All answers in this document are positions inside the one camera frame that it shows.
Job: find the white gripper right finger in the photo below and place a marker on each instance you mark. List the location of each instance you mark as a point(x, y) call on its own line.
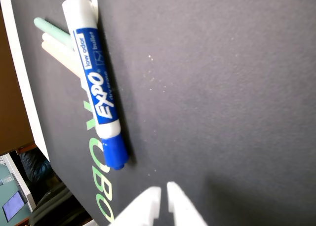
point(182, 208)

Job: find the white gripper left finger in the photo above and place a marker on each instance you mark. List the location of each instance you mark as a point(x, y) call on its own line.
point(143, 206)

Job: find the blue Expo dry-erase marker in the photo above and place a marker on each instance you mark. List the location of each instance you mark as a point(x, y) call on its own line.
point(98, 97)

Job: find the black bag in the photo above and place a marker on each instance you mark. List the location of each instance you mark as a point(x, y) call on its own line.
point(54, 201)

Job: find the dark grey WOWROBO mat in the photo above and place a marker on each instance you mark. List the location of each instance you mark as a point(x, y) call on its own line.
point(222, 87)

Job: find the dark flat screen device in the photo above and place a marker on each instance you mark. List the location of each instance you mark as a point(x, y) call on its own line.
point(13, 207)

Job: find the orange chalk stick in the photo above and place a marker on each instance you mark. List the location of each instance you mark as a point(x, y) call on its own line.
point(64, 60)

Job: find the brown wooden panel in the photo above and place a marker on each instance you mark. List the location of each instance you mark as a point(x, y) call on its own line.
point(12, 100)

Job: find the yellow chalk stick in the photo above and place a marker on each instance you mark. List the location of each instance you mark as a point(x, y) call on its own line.
point(56, 45)

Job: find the green chalk stick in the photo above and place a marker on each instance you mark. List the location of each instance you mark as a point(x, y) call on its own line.
point(49, 29)

